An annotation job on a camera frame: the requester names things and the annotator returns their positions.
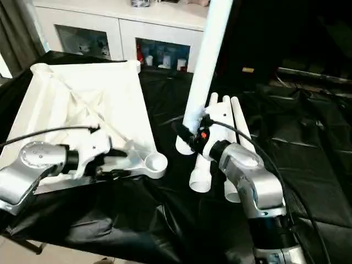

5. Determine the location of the grey curtain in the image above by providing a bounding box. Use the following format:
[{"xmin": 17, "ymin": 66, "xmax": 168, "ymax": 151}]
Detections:
[{"xmin": 0, "ymin": 0, "xmax": 47, "ymax": 79}]

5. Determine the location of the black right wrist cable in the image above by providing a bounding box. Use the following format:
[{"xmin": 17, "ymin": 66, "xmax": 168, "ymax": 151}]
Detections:
[{"xmin": 202, "ymin": 117, "xmax": 333, "ymax": 264}]

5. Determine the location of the white glass-door cabinet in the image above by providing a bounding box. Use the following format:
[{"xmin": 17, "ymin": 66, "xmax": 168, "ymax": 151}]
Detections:
[{"xmin": 31, "ymin": 0, "xmax": 210, "ymax": 74}]

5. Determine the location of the black plastic mat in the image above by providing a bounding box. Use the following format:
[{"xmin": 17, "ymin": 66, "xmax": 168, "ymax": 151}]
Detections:
[{"xmin": 0, "ymin": 51, "xmax": 352, "ymax": 264}]

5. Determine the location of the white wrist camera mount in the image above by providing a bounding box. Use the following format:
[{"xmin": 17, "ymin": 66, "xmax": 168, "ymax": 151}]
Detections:
[
  {"xmin": 73, "ymin": 125, "xmax": 114, "ymax": 180},
  {"xmin": 202, "ymin": 102, "xmax": 235, "ymax": 163}
]

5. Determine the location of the white plastic table top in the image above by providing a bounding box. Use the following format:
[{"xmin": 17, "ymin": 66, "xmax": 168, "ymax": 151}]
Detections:
[{"xmin": 0, "ymin": 60, "xmax": 169, "ymax": 195}]

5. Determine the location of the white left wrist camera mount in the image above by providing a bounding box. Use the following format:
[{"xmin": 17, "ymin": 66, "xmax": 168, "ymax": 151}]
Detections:
[{"xmin": 73, "ymin": 125, "xmax": 114, "ymax": 180}]

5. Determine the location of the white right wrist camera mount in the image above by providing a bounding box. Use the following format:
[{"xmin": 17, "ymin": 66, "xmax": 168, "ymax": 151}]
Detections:
[{"xmin": 202, "ymin": 102, "xmax": 235, "ymax": 163}]

